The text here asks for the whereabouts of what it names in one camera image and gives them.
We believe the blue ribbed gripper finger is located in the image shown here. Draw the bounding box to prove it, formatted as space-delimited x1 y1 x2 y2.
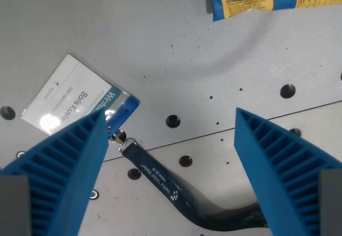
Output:
0 110 110 236
234 107 342 236

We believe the white name badge card holder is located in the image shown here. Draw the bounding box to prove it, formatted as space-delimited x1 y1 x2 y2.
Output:
20 50 141 136

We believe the silver metal lanyard clip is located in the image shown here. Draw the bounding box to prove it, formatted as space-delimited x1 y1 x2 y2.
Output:
108 129 137 153

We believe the dark blue printed lanyard strap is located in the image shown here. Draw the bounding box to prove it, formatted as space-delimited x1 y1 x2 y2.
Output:
121 142 268 232

